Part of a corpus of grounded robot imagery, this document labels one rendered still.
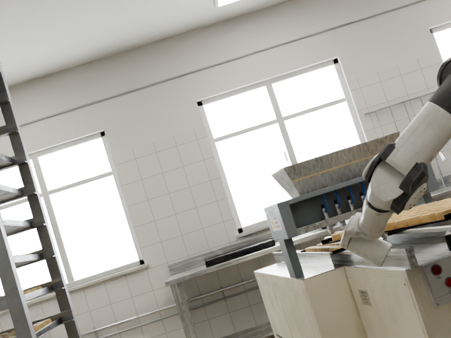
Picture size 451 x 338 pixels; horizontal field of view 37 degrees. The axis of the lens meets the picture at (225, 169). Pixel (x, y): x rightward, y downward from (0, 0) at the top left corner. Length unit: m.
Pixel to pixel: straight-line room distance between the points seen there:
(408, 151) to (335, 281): 1.48
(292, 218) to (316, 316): 0.42
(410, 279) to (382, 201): 0.76
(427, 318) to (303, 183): 0.94
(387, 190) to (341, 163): 1.47
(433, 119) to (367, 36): 5.05
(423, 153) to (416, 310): 0.90
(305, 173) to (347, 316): 0.64
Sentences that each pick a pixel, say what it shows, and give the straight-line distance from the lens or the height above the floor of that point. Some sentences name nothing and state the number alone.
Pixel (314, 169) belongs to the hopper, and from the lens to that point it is 2.97.
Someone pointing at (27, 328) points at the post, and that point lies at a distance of 1.47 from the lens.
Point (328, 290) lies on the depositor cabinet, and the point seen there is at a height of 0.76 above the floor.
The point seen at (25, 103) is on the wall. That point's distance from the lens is 6.52.
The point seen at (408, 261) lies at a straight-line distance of 2.26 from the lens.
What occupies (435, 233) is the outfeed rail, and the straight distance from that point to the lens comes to 2.73.
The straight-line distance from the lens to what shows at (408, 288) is 2.31.
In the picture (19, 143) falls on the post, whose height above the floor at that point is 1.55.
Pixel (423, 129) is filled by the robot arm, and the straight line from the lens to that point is 1.53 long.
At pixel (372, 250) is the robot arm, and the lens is 1.75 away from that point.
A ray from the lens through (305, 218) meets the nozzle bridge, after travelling 2.98.
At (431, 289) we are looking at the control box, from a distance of 2.29.
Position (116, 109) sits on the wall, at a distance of 6.33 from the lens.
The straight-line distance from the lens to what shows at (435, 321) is 2.33.
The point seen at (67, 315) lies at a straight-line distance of 1.91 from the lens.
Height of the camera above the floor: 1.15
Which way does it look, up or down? 5 degrees up
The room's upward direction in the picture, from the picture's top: 18 degrees counter-clockwise
